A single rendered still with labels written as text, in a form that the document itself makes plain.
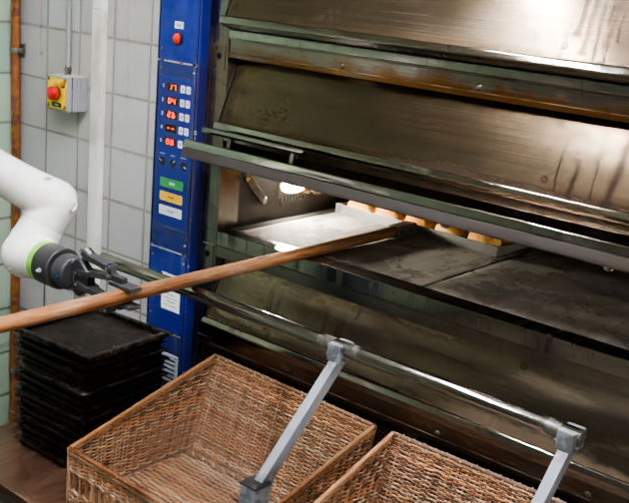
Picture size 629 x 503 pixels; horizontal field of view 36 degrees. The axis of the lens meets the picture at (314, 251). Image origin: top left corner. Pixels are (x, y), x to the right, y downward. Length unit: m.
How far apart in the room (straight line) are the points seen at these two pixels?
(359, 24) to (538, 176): 0.54
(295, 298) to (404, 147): 0.53
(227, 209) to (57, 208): 0.54
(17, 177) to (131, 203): 0.66
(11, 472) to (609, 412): 1.46
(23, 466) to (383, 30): 1.41
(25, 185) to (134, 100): 0.64
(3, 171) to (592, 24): 1.25
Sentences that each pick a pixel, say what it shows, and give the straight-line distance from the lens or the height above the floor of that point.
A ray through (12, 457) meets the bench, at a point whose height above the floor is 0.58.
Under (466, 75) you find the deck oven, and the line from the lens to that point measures 2.08.
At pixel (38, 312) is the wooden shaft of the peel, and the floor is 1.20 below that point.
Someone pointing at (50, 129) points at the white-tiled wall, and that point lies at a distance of 3.09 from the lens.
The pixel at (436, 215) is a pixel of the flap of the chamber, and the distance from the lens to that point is 1.96.
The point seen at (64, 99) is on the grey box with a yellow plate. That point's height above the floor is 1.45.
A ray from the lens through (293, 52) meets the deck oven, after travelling 2.36.
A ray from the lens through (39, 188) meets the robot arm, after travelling 2.23.
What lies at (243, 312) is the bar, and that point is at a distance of 2.03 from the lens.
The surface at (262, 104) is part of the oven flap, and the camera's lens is 2.43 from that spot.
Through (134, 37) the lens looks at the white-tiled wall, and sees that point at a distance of 2.76.
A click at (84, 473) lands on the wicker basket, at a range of 2.38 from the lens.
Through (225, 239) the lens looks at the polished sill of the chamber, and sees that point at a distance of 2.56.
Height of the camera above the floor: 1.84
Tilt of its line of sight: 16 degrees down
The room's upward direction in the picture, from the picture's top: 5 degrees clockwise
